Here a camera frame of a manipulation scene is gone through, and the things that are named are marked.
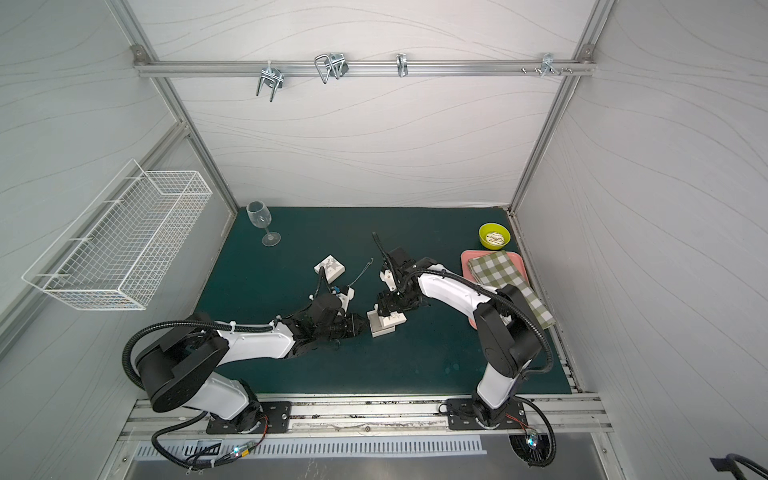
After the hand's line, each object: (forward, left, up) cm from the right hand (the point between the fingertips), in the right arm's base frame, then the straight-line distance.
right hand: (389, 308), depth 87 cm
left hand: (-5, +5, -1) cm, 7 cm away
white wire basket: (-1, +63, +27) cm, 68 cm away
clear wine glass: (+29, +46, +8) cm, 55 cm away
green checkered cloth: (+18, -37, -5) cm, 42 cm away
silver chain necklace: (+19, +8, -5) cm, 22 cm away
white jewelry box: (+16, +21, -4) cm, 26 cm away
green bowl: (+31, -37, -2) cm, 48 cm away
